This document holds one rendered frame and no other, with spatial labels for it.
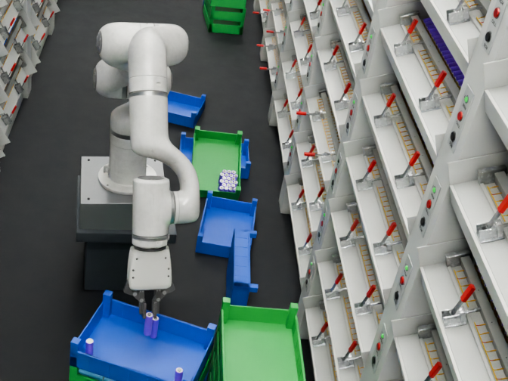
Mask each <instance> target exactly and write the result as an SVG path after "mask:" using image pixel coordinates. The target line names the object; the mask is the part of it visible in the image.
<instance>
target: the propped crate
mask: <svg viewBox="0 0 508 381"><path fill-rule="evenodd" d="M242 134H243V132H242V131H237V134H232V133H224V132H211V131H204V130H200V126H195V130H194V142H193V153H192V165H193V167H194V168H195V170H196V173H197V177H198V181H199V186H200V197H207V194H208V191H213V193H212V195H213V196H214V197H221V198H225V199H230V200H238V199H239V196H240V192H241V186H240V173H241V144H242ZM224 169H225V170H226V171H227V170H231V171H235V172H236V174H237V175H238V177H237V182H238V183H237V186H236V191H235V193H233V192H225V191H218V185H219V183H218V180H219V176H220V173H222V171H223V170H224Z"/></svg>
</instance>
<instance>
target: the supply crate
mask: <svg viewBox="0 0 508 381"><path fill-rule="evenodd" d="M156 316H157V317H159V325H158V331H157V337H156V338H155V339H152V338H150V336H145V335H144V322H145V319H143V318H142V316H141V314H139V307H137V306H134V305H130V304H128V303H125V302H121V301H119V300H115V299H113V292H112V291H109V290H106V291H105V292H104V294H103V302H102V303H101V304H100V306H99V307H98V309H97V311H96V312H95V313H94V315H93V316H92V318H91V320H90V321H89V322H88V323H87V325H86V326H85V328H84V330H83V331H82V332H81V334H80V335H79V337H78V338H77V337H73V339H72V341H71V342H70V366H73V367H77V368H79V369H82V370H86V371H88V372H91V373H95V374H97V375H100V376H104V377H106V378H109V379H113V380H115V381H174V378H175V369H176V368H177V367H181V368H182V369H183V376H182V381H198V379H199V377H200V374H201V373H202V371H203V368H204V366H205V364H206V361H207V359H208V357H209V355H210V353H211V351H212V348H213V344H214V340H215V332H216V327H217V325H215V324H211V323H209V326H208V327H207V329H205V328H202V327H198V326H196V325H193V324H189V323H187V322H184V321H180V320H177V319H174V318H172V317H168V316H165V315H163V314H156ZM87 339H93V340H94V347H93V355H89V354H86V353H85V343H86V340H87Z"/></svg>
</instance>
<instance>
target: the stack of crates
mask: <svg viewBox="0 0 508 381"><path fill-rule="evenodd" d="M298 309H299V307H298V303H290V308H289V310H288V309H279V308H260V307H251V306H241V305H231V298H226V297H223V299H222V303H221V311H220V315H219V319H218V327H217V331H216V335H215V344H214V348H213V352H212V360H211V364H210V368H209V376H208V380H207V381H306V379H305V368H304V363H303V357H302V346H301V340H300V335H299V324H298V318H297V312H298Z"/></svg>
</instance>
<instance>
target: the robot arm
mask: <svg viewBox="0 0 508 381"><path fill-rule="evenodd" d="M96 46H97V50H98V53H99V56H100V57H101V59H102V60H100V61H99V62H98V64H97V65H96V67H95V69H94V74H93V83H94V88H95V90H96V91H97V93H98V94H100V95H101V96H103V97H106V98H117V99H129V102H127V103H125V104H122V105H120V106H118V107H117V108H115V109H114V110H113V111H112V113H111V115H110V162H109V163H108V164H106V165H104V166H103V167H102V168H101V169H100V171H99V173H98V180H99V183H100V184H101V186H102V187H104V188H105V189H107V190H108V191H111V192H113V193H115V194H123V195H132V244H133V245H134V246H131V247H130V251H129V260H128V269H127V282H126V284H125V286H124V289H123V291H124V293H126V294H129V295H132V296H134V297H135V298H136V299H137V300H138V301H139V314H141V316H142V318H143V319H145V318H146V308H147V304H146V302H145V299H144V291H145V290H154V297H153V299H152V312H151V313H153V318H156V314H159V306H160V301H161V299H162V298H163V297H164V296H165V295H166V294H167V293H170V292H172V291H174V290H175V287H174V284H173V282H172V268H171V258H170V252H169V247H168V246H167V241H168V240H169V226H170V224H187V223H192V222H195V221H196V220H197V219H198V218H199V215H200V186H199V181H198V177H197V173H196V170H195V168H194V167H193V165H192V164H191V162H190V160H189V159H188V158H187V157H186V156H185V155H184V154H183V153H182V152H181V151H180V150H179V149H177V148H176V147H175V146H174V145H173V144H172V143H171V141H170V140H169V133H168V94H169V92H170V90H171V87H172V72H171V70H170V68H169V67H170V66H174V65H176V64H179V63H180V62H182V61H183V60H184V59H185V57H186V55H187V52H188V49H189V40H188V36H187V33H186V32H185V31H184V30H183V29H182V28H181V27H180V26H178V25H175V24H167V23H108V24H107V25H105V26H103V27H102V28H101V29H100V30H99V33H98V36H97V43H96ZM147 158H151V159H154V160H158V161H160V162H162V163H165V164H166V165H167V166H169V167H170V168H171V169H172V170H173V171H174V172H175V173H176V175H177V176H178V180H179V184H180V191H170V190H169V179H167V178H165V177H162V176H156V172H155V171H154V169H153V168H151V167H150V166H149V165H148V164H147ZM136 290H137V291H136Z"/></svg>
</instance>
